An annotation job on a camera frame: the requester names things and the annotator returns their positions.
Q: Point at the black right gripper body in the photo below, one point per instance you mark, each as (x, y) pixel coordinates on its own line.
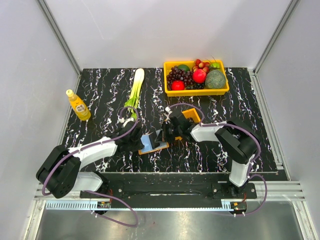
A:
(169, 132)

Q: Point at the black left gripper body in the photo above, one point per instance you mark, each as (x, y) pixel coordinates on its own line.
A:
(135, 144)

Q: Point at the orange leather card holder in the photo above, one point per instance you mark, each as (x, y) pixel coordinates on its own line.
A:
(149, 145)

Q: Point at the small yellow plastic bin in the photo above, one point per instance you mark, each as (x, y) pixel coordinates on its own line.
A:
(185, 121)

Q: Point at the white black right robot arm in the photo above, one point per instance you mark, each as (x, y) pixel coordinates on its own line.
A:
(235, 137)

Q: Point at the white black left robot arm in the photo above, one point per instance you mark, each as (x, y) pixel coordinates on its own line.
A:
(60, 172)

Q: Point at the green white celery stalk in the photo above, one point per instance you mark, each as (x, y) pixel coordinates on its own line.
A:
(134, 97)

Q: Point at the red apple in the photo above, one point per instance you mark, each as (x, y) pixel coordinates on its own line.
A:
(177, 85)

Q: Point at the dark blueberry cluster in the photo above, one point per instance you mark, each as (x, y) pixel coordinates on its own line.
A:
(195, 86)

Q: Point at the purple grape bunch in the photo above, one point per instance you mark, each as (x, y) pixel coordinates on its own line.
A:
(176, 74)

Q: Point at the yellow juice bottle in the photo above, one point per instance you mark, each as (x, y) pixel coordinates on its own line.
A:
(79, 107)

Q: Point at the red pomegranate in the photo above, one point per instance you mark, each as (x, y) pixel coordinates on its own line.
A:
(199, 76)

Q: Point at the green lime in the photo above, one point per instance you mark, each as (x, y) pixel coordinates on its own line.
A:
(183, 67)

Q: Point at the yellow fruit tray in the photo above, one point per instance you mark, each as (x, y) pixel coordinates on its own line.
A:
(193, 92)

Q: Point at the green netted melon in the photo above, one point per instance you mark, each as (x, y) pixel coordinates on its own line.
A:
(215, 79)

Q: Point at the red cherry cluster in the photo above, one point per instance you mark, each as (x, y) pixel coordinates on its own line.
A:
(202, 65)

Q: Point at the green apple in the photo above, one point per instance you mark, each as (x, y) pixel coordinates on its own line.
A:
(215, 66)

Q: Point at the white cable duct strip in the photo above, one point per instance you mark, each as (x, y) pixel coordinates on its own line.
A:
(94, 205)

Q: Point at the aluminium rail frame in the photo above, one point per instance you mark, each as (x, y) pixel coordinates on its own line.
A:
(283, 190)

